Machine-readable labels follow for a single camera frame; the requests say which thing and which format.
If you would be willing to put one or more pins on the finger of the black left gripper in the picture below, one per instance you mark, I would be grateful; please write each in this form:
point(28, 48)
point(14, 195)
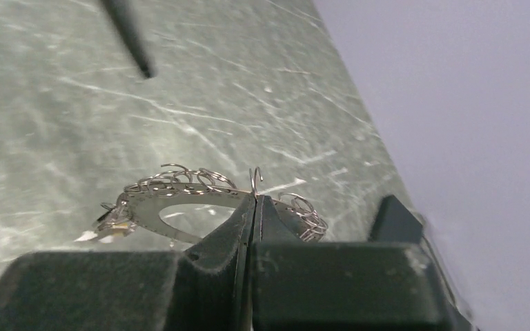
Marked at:
point(123, 18)

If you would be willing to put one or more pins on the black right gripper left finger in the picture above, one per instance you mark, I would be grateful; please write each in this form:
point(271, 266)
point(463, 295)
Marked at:
point(201, 288)

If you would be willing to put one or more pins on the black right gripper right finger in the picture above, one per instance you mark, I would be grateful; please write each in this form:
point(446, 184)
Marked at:
point(351, 286)

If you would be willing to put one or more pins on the round metal key organizer disc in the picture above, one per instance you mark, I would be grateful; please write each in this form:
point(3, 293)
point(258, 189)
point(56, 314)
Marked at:
point(144, 201)

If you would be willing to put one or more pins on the yellow key tag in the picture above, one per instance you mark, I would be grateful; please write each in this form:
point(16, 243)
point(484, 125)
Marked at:
point(104, 233)

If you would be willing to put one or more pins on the large black flat box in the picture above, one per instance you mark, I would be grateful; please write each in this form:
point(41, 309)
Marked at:
point(394, 223)

